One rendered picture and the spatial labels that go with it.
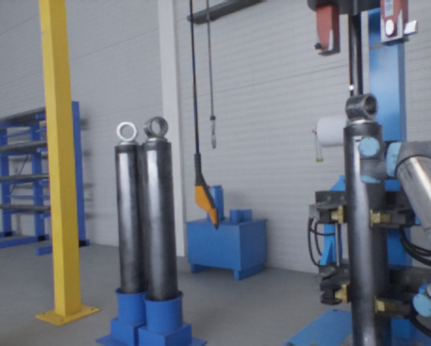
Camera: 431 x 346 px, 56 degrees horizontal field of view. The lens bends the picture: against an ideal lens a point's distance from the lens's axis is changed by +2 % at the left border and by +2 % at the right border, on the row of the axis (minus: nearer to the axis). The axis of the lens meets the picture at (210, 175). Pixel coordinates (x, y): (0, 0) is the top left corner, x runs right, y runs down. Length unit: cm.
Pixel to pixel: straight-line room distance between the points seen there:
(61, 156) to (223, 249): 207
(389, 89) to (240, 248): 245
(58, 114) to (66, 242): 115
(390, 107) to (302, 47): 234
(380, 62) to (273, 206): 265
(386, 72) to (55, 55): 271
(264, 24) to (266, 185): 201
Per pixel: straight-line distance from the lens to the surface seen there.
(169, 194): 283
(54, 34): 403
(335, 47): 265
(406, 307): 249
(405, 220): 238
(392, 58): 294
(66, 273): 392
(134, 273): 312
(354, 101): 249
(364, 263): 248
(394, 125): 287
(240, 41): 554
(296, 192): 492
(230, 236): 460
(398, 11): 252
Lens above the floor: 125
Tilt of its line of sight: 1 degrees down
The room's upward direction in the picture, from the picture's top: 3 degrees counter-clockwise
